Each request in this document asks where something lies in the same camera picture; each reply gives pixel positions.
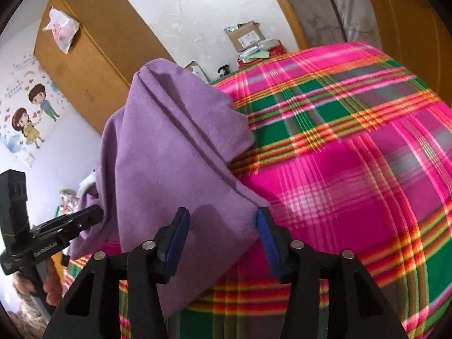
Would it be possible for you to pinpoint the brown cardboard box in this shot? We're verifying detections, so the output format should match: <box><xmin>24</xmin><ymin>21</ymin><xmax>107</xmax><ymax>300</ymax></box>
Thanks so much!
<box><xmin>224</xmin><ymin>21</ymin><xmax>265</xmax><ymax>53</ymax></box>

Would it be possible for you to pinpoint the left hand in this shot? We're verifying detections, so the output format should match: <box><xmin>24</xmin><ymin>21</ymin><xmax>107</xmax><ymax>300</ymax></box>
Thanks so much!
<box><xmin>13</xmin><ymin>259</ymin><xmax>63</xmax><ymax>306</ymax></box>

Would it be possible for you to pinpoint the purple fleece garment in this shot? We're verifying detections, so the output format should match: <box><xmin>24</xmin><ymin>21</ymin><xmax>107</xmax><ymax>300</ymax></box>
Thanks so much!
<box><xmin>70</xmin><ymin>59</ymin><xmax>267</xmax><ymax>317</ymax></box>

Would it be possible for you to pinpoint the white plastic bag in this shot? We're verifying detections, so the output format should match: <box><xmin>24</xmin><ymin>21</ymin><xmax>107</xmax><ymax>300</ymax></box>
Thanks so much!
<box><xmin>42</xmin><ymin>7</ymin><xmax>80</xmax><ymax>54</ymax></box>

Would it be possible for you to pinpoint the wooden door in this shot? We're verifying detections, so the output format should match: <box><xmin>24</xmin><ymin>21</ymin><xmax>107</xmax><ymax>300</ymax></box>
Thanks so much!
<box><xmin>371</xmin><ymin>0</ymin><xmax>451</xmax><ymax>105</ymax></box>

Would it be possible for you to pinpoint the cartoon couple wall sticker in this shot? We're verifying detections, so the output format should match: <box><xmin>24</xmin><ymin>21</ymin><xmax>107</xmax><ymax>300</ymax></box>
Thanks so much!
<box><xmin>1</xmin><ymin>54</ymin><xmax>69</xmax><ymax>167</ymax></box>

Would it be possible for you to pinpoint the pink plaid blanket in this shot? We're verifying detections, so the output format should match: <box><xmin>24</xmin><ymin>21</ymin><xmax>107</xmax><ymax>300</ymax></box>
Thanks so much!
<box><xmin>167</xmin><ymin>42</ymin><xmax>451</xmax><ymax>338</ymax></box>

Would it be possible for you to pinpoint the wooden wardrobe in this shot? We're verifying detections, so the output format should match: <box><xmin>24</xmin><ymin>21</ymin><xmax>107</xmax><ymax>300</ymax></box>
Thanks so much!
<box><xmin>34</xmin><ymin>0</ymin><xmax>171</xmax><ymax>134</ymax></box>

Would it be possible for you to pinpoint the small white box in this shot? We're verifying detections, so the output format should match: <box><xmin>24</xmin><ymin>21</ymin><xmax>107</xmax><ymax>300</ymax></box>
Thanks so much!
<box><xmin>185</xmin><ymin>60</ymin><xmax>210</xmax><ymax>83</ymax></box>

